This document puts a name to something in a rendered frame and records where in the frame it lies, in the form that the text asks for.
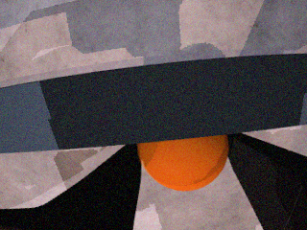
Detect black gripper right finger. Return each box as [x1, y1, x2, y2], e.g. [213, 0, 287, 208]
[227, 133, 307, 230]

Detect low clear l-shaped walls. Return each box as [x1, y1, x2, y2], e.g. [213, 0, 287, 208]
[0, 46, 307, 156]

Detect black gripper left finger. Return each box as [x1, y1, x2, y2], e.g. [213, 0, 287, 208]
[0, 145, 141, 230]

